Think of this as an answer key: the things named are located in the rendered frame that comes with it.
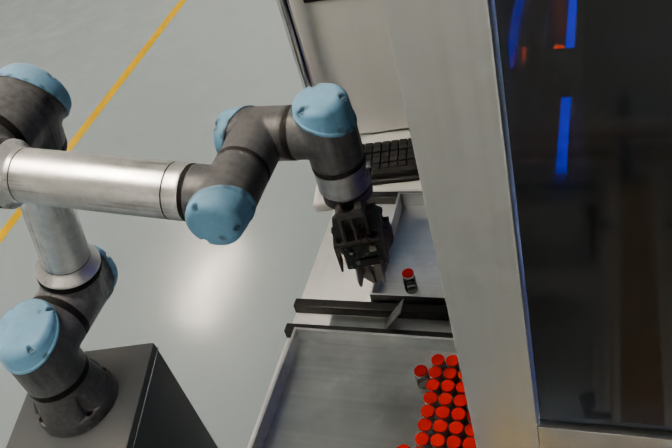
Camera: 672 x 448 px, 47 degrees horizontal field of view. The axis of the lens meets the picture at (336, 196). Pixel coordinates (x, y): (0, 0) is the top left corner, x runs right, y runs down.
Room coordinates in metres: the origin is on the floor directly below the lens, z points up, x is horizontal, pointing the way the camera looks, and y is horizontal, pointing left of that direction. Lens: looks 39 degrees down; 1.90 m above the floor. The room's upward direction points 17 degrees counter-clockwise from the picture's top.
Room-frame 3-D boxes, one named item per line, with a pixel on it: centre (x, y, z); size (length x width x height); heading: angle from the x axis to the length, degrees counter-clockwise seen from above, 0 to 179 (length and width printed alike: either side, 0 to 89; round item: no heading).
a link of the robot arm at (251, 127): (0.87, 0.08, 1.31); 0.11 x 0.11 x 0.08; 64
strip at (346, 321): (0.88, 0.01, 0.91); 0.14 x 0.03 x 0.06; 63
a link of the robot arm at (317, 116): (0.84, -0.01, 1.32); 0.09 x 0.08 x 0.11; 64
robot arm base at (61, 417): (0.98, 0.58, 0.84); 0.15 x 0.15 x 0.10
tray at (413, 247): (0.95, -0.21, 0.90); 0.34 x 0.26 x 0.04; 64
